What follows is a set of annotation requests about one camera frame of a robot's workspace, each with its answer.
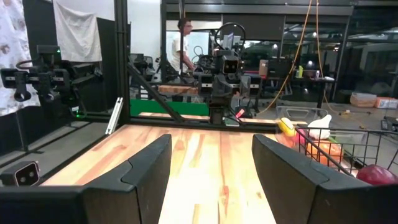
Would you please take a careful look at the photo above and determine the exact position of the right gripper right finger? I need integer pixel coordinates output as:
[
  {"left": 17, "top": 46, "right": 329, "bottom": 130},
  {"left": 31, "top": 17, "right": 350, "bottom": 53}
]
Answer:
[{"left": 251, "top": 134, "right": 398, "bottom": 224}]

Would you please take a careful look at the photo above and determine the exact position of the person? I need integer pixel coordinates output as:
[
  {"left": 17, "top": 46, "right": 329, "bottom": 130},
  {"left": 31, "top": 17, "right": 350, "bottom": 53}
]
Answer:
[{"left": 170, "top": 17, "right": 196, "bottom": 75}]

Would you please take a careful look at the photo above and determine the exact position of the green floor mat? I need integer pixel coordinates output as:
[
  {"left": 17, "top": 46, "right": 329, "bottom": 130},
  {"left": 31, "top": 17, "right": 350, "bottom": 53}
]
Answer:
[{"left": 129, "top": 98, "right": 210, "bottom": 117}]

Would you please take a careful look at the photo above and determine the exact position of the silver aluminium bar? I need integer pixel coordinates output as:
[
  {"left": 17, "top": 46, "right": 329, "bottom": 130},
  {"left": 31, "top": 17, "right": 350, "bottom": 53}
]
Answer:
[{"left": 104, "top": 96, "right": 124, "bottom": 136}]

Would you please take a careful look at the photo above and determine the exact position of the orange bumpy vegetable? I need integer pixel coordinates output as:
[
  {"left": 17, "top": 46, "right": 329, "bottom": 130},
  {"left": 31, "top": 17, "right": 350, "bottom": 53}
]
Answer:
[{"left": 306, "top": 140, "right": 344, "bottom": 166}]

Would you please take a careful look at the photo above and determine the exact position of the tan cardboard box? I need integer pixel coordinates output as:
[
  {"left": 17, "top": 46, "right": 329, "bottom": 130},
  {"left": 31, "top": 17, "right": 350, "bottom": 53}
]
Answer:
[{"left": 349, "top": 92, "right": 379, "bottom": 108}]

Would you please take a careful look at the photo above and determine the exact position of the white-edged black device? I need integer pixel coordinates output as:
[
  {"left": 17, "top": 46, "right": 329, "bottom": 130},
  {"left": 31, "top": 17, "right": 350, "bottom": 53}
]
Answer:
[{"left": 0, "top": 161, "right": 41, "bottom": 187}]

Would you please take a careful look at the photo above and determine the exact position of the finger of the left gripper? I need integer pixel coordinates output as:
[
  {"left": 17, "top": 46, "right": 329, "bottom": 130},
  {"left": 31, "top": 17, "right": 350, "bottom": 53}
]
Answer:
[
  {"left": 213, "top": 74, "right": 233, "bottom": 98},
  {"left": 239, "top": 75, "right": 252, "bottom": 97}
]

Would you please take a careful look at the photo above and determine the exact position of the floral patterned cloth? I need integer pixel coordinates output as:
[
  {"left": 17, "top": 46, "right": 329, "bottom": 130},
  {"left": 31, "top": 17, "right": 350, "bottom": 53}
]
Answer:
[{"left": 0, "top": 0, "right": 42, "bottom": 118}]

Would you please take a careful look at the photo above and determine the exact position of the white garlic bulb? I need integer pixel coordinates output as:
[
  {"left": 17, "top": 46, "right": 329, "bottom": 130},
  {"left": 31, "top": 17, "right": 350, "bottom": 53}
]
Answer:
[{"left": 307, "top": 114, "right": 333, "bottom": 141}]

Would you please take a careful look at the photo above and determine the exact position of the black wire basket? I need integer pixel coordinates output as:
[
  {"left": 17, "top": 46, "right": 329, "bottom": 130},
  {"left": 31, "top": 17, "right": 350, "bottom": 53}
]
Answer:
[{"left": 294, "top": 125, "right": 398, "bottom": 179}]

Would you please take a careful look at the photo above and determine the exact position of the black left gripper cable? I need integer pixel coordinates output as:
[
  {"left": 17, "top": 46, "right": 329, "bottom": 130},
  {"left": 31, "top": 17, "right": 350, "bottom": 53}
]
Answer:
[{"left": 213, "top": 22, "right": 247, "bottom": 52}]

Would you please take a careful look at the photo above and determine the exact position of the yellow corn cob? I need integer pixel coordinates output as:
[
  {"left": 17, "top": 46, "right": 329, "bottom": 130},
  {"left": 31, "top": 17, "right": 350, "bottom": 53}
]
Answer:
[{"left": 277, "top": 117, "right": 297, "bottom": 138}]

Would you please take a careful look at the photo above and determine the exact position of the white hanging cloth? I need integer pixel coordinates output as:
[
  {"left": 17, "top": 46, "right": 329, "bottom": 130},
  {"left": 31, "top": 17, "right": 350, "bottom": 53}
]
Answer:
[{"left": 52, "top": 0, "right": 103, "bottom": 63}]

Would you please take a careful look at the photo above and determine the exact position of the dark red fruit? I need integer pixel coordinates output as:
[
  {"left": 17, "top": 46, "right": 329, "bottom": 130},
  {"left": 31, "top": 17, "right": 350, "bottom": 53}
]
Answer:
[{"left": 356, "top": 164, "right": 398, "bottom": 187}]

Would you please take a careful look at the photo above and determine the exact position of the black background table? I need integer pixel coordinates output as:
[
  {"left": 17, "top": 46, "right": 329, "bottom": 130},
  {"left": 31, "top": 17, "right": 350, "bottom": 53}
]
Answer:
[{"left": 267, "top": 75, "right": 336, "bottom": 110}]

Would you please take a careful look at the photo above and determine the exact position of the yellow hanging cord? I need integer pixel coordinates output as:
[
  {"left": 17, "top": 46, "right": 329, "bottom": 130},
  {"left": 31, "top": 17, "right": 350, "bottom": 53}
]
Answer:
[
  {"left": 315, "top": 0, "right": 368, "bottom": 130},
  {"left": 257, "top": 0, "right": 313, "bottom": 115}
]

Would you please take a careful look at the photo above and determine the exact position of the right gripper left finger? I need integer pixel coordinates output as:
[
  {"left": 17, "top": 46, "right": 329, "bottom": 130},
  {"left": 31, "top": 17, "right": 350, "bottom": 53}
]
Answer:
[{"left": 0, "top": 134, "right": 172, "bottom": 224}]

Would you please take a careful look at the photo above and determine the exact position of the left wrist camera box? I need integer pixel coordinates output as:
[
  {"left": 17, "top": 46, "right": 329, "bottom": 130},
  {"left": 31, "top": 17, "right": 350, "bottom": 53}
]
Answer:
[{"left": 222, "top": 55, "right": 240, "bottom": 75}]

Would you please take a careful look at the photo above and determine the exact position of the orange-taped cardboard box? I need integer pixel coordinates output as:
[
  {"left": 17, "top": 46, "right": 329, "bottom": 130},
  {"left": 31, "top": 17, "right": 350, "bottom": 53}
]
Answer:
[{"left": 374, "top": 96, "right": 398, "bottom": 110}]

